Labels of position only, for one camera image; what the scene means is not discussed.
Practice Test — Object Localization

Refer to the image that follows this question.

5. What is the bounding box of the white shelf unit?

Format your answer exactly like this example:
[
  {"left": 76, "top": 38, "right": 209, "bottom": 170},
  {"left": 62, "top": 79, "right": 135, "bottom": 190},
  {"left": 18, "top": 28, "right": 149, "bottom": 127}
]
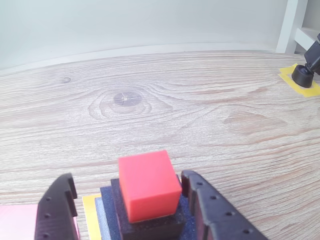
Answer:
[{"left": 274, "top": 0, "right": 320, "bottom": 55}]

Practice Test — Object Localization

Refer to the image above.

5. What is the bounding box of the red cube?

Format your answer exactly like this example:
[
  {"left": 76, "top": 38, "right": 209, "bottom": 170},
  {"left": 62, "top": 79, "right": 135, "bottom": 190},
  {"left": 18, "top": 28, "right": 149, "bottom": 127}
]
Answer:
[{"left": 118, "top": 149, "right": 183, "bottom": 223}]

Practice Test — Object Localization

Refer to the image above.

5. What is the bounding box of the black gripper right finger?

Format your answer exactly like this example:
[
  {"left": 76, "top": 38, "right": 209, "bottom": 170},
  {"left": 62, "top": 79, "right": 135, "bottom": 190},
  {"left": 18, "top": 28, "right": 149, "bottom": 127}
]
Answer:
[{"left": 181, "top": 170, "right": 270, "bottom": 240}]

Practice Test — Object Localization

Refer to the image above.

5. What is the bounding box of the small black foam block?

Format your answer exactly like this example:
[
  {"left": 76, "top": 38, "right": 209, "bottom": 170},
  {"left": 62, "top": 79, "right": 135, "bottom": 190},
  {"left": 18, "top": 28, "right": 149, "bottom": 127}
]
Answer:
[{"left": 110, "top": 174, "right": 187, "bottom": 240}]

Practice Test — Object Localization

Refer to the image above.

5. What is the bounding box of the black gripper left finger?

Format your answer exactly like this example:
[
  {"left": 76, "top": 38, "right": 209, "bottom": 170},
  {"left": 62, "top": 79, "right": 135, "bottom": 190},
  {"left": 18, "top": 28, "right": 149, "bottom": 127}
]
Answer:
[{"left": 34, "top": 172, "right": 78, "bottom": 240}]

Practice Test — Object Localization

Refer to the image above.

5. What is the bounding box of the pink paper sheet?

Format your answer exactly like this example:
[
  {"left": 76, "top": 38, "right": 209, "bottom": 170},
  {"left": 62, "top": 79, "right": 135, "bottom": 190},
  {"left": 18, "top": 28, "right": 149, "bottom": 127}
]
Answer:
[{"left": 0, "top": 203, "right": 81, "bottom": 240}]

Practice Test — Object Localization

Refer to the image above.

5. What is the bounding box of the orange paper sheet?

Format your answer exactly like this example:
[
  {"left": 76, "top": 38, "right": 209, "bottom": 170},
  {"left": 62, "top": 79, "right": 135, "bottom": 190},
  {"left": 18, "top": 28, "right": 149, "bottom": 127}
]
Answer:
[{"left": 82, "top": 194, "right": 103, "bottom": 240}]

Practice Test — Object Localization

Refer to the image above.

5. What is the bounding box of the large grey foam block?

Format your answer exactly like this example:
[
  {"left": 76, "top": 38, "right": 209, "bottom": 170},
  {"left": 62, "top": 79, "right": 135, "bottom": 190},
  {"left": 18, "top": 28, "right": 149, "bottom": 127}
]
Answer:
[{"left": 94, "top": 196, "right": 111, "bottom": 240}]

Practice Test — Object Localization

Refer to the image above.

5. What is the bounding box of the medium dark foam block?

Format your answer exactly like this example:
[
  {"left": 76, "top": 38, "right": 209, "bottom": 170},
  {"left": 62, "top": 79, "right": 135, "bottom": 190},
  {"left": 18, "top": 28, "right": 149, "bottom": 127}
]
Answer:
[{"left": 99, "top": 186, "right": 197, "bottom": 240}]

